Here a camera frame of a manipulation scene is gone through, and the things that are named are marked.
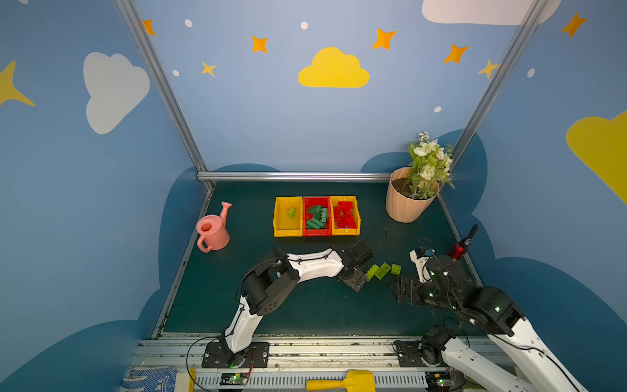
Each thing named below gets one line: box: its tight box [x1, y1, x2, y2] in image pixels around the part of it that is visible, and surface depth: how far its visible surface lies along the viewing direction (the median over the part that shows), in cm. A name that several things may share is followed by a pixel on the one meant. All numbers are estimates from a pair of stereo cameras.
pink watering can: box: [195, 201, 233, 253], surface depth 95 cm
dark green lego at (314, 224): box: [306, 217, 325, 230], surface depth 106 cm
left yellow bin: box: [272, 196, 303, 238], surface depth 108 cm
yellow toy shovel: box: [306, 369, 376, 392], surface depth 70 cm
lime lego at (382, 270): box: [373, 262, 392, 281], surface depth 93 cm
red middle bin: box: [302, 196, 332, 237], surface depth 106 cm
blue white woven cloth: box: [121, 366, 178, 392], surface depth 71 cm
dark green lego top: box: [307, 204, 323, 221], surface depth 109 cm
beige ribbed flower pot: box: [385, 166, 440, 223], surface depth 103 cm
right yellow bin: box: [329, 195, 361, 236], surface depth 103 cm
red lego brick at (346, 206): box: [337, 200, 354, 213], surface depth 110 cm
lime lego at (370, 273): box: [365, 264, 379, 282], surface depth 92 cm
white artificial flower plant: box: [404, 130, 456, 200], surface depth 95 cm
